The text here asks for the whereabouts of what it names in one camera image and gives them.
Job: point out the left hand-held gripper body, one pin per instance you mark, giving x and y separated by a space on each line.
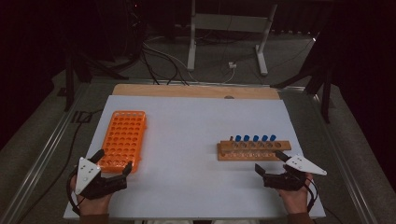
93 186

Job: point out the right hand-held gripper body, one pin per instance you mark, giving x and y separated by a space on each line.
288 181

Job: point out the blue-capped clear test tube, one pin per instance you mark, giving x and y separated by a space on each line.
264 137
255 138
246 137
238 138
272 137

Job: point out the wooden test tube rack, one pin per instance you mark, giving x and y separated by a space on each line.
249 151

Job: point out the orange plastic test tube rack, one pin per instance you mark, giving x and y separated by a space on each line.
123 140

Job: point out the person's left hand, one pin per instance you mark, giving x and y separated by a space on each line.
93 205

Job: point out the person's right hand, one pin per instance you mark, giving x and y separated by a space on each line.
294 200

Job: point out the white table mat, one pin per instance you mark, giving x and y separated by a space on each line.
186 124

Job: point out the black tripod stand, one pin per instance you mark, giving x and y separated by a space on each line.
70 81
325 93

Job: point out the white metal stand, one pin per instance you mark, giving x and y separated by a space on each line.
230 23

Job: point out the metal rail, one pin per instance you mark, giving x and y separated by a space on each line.
342 158
46 155

